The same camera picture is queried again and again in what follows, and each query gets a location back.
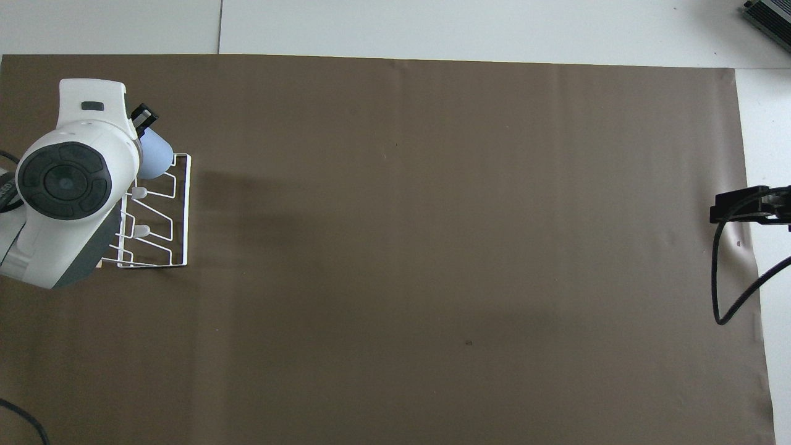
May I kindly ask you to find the light blue cup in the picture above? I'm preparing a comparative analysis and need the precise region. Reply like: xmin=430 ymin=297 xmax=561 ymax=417
xmin=137 ymin=127 xmax=176 ymax=180

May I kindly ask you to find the grey electronic box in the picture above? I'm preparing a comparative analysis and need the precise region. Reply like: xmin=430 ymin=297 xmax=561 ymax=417
xmin=743 ymin=0 xmax=791 ymax=54

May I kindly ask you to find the white wire cup holder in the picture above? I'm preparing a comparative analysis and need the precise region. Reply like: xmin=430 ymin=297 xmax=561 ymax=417
xmin=101 ymin=153 xmax=192 ymax=269

